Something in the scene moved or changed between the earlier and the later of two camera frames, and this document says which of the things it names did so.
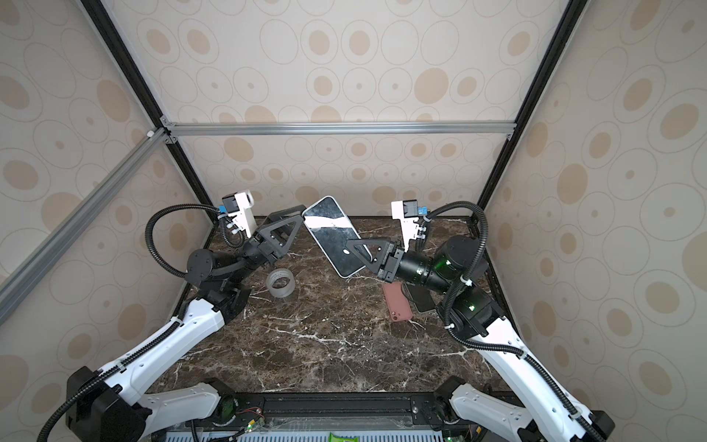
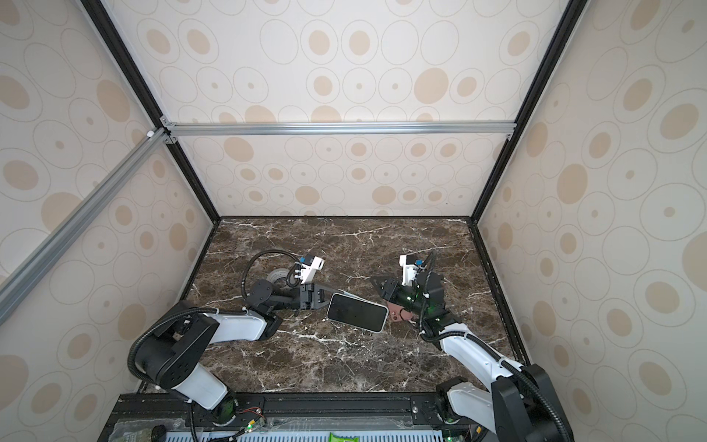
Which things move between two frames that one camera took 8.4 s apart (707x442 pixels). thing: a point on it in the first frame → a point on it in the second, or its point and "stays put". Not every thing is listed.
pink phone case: x=398 y=303 stays put
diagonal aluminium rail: x=23 y=277 stays put
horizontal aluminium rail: x=490 y=130 stays put
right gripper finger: x=369 y=251 → x=383 y=293
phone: x=332 y=228 → x=357 y=312
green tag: x=337 y=438 stays put
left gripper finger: x=283 y=215 → x=329 y=291
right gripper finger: x=378 y=244 → x=379 y=279
